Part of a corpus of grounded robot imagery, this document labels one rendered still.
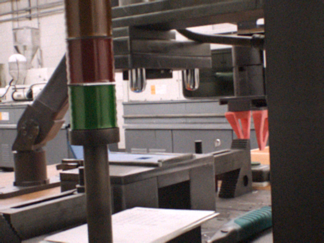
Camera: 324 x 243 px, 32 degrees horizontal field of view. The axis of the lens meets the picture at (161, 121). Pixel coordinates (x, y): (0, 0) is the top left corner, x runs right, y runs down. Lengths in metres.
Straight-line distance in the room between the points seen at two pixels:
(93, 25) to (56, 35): 10.31
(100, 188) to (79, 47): 0.11
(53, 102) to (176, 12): 0.48
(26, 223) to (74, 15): 0.21
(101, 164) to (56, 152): 7.36
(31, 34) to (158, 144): 3.51
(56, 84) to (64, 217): 0.54
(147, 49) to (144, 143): 6.01
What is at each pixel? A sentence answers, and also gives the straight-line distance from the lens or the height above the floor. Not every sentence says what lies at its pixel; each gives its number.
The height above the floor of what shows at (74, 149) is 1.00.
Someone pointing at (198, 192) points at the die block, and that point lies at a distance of 0.77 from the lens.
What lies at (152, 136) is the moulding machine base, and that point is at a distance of 6.59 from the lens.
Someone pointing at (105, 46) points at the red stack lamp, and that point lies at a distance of 0.44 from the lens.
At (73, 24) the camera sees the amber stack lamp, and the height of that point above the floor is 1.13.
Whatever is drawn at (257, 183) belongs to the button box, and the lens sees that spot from 1.04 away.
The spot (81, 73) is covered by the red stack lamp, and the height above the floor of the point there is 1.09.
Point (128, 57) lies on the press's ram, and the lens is 0.66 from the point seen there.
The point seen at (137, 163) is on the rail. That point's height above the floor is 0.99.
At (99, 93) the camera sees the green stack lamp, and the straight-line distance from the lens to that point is 0.44.
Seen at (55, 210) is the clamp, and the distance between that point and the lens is 0.58.
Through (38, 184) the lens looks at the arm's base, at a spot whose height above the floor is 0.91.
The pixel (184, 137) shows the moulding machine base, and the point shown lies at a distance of 6.30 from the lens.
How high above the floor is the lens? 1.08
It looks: 3 degrees down
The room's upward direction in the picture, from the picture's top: 3 degrees counter-clockwise
